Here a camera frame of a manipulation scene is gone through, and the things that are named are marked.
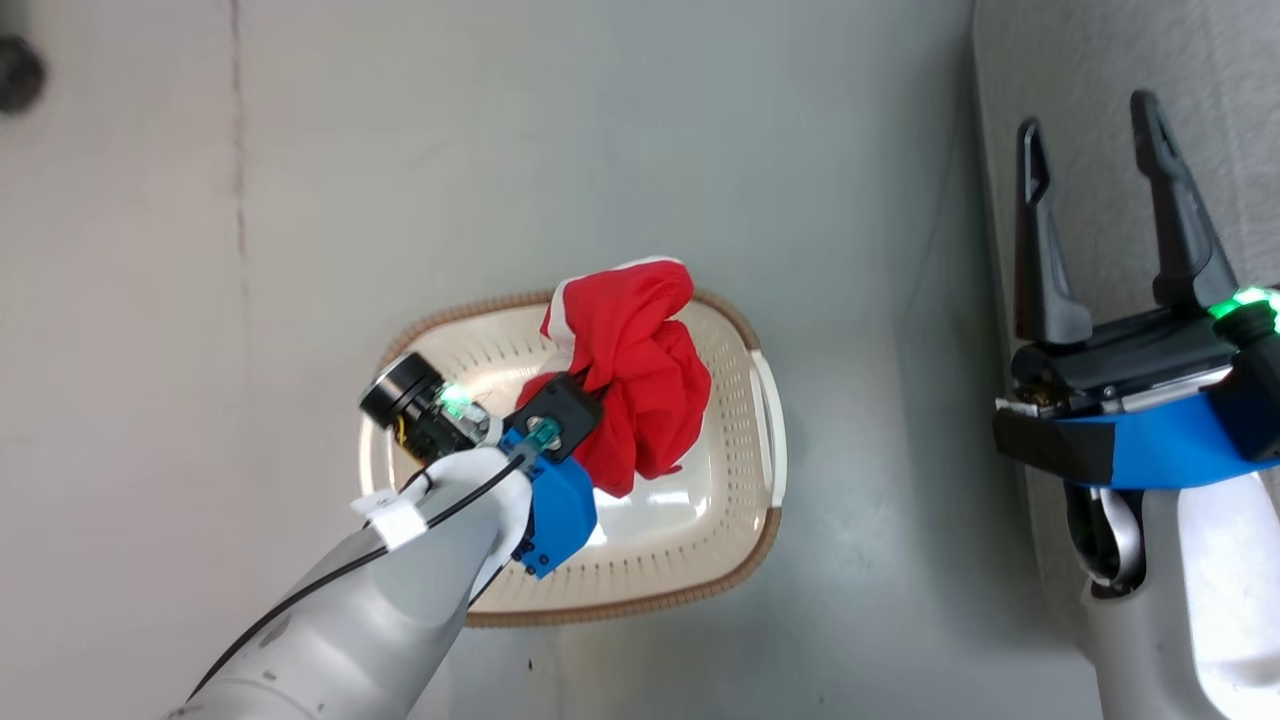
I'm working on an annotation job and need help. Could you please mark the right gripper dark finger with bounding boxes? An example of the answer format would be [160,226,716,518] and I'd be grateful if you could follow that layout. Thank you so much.
[1130,89,1241,311]
[1014,117,1094,347]

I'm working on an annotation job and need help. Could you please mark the left blue camera mount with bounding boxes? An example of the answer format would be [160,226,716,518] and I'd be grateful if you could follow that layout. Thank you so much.
[497,428,599,581]

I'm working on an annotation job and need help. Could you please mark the cream perforated laundry basket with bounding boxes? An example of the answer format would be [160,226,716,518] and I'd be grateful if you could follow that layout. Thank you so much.
[358,288,789,629]

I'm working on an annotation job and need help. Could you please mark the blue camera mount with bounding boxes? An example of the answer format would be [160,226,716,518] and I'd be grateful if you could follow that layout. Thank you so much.
[992,385,1280,491]
[497,428,599,581]

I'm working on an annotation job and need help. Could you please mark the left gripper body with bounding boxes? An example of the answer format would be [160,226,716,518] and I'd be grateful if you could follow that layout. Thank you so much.
[358,352,501,466]

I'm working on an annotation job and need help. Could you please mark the grey fabric sofa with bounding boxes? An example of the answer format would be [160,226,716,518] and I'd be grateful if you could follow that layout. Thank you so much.
[972,0,1280,720]

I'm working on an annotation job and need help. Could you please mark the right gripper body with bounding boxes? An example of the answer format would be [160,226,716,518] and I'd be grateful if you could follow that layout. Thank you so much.
[1010,288,1280,421]

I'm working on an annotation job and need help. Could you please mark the white cable tag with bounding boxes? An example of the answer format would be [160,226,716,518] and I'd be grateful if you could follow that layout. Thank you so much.
[350,490,429,549]

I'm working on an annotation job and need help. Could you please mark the right blue camera mount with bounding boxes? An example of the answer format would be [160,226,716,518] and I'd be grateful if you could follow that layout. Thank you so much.
[992,385,1280,491]

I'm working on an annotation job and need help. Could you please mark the red and white garment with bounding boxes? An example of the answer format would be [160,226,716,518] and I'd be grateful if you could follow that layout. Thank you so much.
[515,257,713,499]

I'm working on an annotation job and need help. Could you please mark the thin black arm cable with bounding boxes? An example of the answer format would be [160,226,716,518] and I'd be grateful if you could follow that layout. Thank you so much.
[185,455,531,701]

